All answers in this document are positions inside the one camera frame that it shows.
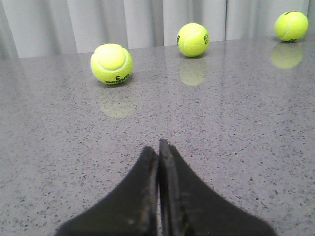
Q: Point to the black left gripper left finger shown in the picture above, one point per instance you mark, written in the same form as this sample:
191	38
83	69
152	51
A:
129	210

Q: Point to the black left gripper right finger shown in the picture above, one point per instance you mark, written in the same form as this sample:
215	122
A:
190	208

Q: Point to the right yellow tennis ball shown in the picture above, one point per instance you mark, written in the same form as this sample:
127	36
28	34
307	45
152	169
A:
111	63

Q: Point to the yellow tennis ball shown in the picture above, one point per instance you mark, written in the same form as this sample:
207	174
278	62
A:
111	63
192	40
291	26

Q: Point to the middle yellow tennis ball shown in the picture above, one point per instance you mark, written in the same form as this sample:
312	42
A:
192	40

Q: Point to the left yellow tennis ball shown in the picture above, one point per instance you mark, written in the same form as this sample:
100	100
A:
291	26

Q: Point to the grey white curtain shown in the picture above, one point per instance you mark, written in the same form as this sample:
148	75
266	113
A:
31	28

